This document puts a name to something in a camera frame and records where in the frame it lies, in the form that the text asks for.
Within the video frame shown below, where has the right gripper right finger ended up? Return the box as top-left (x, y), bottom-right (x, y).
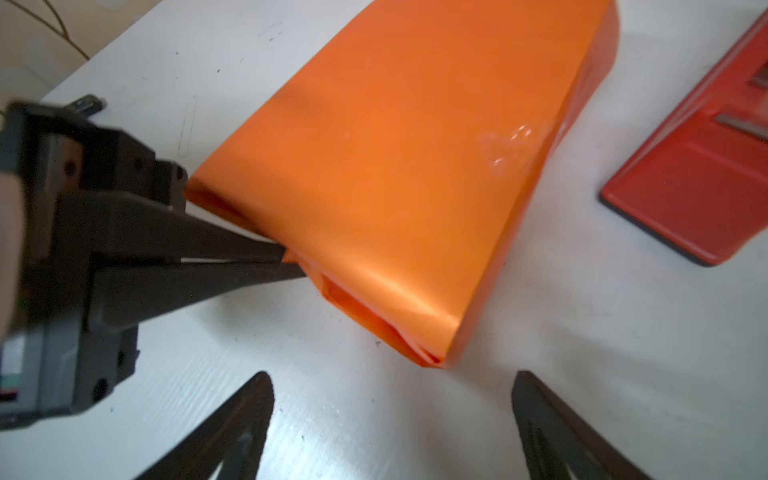
top-left (511, 370), bottom-right (649, 480)

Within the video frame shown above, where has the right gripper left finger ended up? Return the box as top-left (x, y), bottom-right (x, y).
top-left (139, 372), bottom-right (275, 479)

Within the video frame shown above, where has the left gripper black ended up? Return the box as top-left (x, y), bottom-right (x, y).
top-left (1, 102), bottom-right (305, 429)

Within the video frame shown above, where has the red tape dispenser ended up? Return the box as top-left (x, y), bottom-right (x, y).
top-left (599, 15), bottom-right (767, 266)

